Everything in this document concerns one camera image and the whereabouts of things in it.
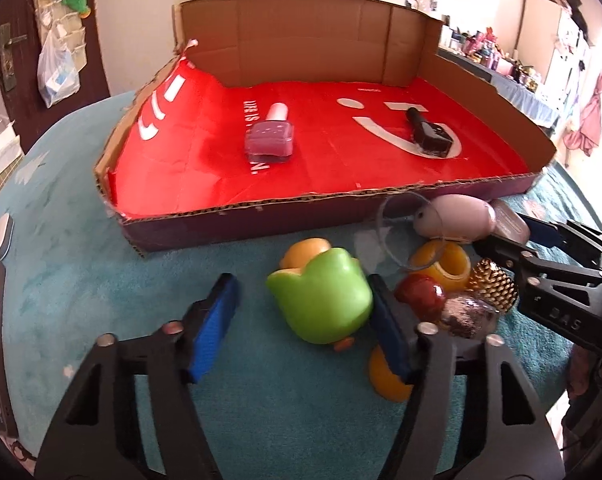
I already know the desk with blue cloth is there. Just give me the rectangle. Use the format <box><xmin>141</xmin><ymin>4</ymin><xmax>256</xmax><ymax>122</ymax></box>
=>
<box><xmin>438</xmin><ymin>45</ymin><xmax>562</xmax><ymax>136</ymax></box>

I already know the pink egg-shaped device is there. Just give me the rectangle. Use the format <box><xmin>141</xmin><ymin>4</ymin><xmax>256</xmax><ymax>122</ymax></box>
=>
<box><xmin>413</xmin><ymin>195</ymin><xmax>497</xmax><ymax>239</ymax></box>

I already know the cardboard box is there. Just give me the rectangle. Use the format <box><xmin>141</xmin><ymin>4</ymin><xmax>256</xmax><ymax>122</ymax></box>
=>
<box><xmin>93</xmin><ymin>0</ymin><xmax>557</xmax><ymax>259</ymax></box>

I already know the hanging plastic bag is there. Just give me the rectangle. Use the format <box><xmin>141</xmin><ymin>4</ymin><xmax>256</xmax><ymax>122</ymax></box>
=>
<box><xmin>37</xmin><ymin>35</ymin><xmax>82</xmax><ymax>108</ymax></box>

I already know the green frog toy cup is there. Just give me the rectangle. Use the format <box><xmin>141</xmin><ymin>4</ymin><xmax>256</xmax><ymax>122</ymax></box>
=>
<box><xmin>266</xmin><ymin>247</ymin><xmax>374</xmax><ymax>352</ymax></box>

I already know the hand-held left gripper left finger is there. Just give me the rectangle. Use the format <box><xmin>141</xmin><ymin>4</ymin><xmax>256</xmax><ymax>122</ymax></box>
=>
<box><xmin>33</xmin><ymin>272</ymin><xmax>242</xmax><ymax>480</ymax></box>

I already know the black nail polish bottle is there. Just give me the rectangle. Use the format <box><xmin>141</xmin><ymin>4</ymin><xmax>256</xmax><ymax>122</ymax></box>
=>
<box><xmin>405</xmin><ymin>106</ymin><xmax>454</xmax><ymax>157</ymax></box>

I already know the clear pocket hanging organizer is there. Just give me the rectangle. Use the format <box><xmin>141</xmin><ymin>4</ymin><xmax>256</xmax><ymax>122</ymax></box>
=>
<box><xmin>31</xmin><ymin>0</ymin><xmax>89</xmax><ymax>66</ymax></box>

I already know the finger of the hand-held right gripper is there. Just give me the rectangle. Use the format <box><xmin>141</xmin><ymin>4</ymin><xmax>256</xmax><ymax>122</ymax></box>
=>
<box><xmin>474</xmin><ymin>236</ymin><xmax>602</xmax><ymax>287</ymax></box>
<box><xmin>521</xmin><ymin>215</ymin><xmax>602</xmax><ymax>269</ymax></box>

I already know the round red jar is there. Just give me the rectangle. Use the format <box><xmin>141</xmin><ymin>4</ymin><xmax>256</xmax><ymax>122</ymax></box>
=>
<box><xmin>393</xmin><ymin>274</ymin><xmax>449</xmax><ymax>323</ymax></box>

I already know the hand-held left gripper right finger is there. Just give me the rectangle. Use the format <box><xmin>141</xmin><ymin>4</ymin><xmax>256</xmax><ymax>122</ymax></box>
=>
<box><xmin>367</xmin><ymin>274</ymin><xmax>567</xmax><ymax>480</ymax></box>

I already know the metal door handle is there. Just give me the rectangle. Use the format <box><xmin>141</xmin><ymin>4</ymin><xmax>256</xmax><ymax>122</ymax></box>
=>
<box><xmin>0</xmin><ymin>24</ymin><xmax>28</xmax><ymax>92</ymax></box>

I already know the pink hanging cloth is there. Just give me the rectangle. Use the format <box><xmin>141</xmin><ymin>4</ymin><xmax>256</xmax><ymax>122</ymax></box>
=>
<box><xmin>564</xmin><ymin>57</ymin><xmax>602</xmax><ymax>156</ymax></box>

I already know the small pink-grey case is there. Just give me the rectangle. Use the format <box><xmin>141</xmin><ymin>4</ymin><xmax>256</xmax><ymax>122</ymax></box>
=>
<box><xmin>491</xmin><ymin>200</ymin><xmax>531</xmax><ymax>245</ymax></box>

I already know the clear glass cup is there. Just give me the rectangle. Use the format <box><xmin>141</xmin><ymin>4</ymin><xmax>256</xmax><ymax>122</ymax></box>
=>
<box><xmin>376</xmin><ymin>192</ymin><xmax>462</xmax><ymax>271</ymax></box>

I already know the studded cup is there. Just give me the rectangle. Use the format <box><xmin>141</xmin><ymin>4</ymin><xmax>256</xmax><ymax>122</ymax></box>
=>
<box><xmin>467</xmin><ymin>258</ymin><xmax>519</xmax><ymax>315</ymax></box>

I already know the pink nail polish bottle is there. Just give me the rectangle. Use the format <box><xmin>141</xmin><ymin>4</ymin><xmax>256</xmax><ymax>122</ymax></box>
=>
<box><xmin>244</xmin><ymin>102</ymin><xmax>295</xmax><ymax>163</ymax></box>

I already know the grey glitter bottle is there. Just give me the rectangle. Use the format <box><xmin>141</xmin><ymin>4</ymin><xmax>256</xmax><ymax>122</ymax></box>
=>
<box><xmin>438</xmin><ymin>295</ymin><xmax>502</xmax><ymax>343</ymax></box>

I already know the small orange cup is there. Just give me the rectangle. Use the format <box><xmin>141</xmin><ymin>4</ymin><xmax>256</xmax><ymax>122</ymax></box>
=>
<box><xmin>280</xmin><ymin>238</ymin><xmax>332</xmax><ymax>271</ymax></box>
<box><xmin>408</xmin><ymin>240</ymin><xmax>473</xmax><ymax>292</ymax></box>
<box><xmin>368</xmin><ymin>345</ymin><xmax>414</xmax><ymax>403</ymax></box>

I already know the white wardrobe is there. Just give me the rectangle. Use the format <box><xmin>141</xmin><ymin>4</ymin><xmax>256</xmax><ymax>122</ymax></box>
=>
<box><xmin>516</xmin><ymin>0</ymin><xmax>592</xmax><ymax>111</ymax></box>

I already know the red printed paper liner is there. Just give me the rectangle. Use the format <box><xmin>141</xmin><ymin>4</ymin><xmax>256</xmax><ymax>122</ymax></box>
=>
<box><xmin>108</xmin><ymin>55</ymin><xmax>527</xmax><ymax>218</ymax></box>

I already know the dark wooden door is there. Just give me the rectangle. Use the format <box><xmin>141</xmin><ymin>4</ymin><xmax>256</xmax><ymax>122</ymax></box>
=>
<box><xmin>0</xmin><ymin>0</ymin><xmax>112</xmax><ymax>156</ymax></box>

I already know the row of cosmetic bottles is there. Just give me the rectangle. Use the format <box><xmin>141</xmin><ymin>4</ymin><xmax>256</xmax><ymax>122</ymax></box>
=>
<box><xmin>441</xmin><ymin>25</ymin><xmax>547</xmax><ymax>91</ymax></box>

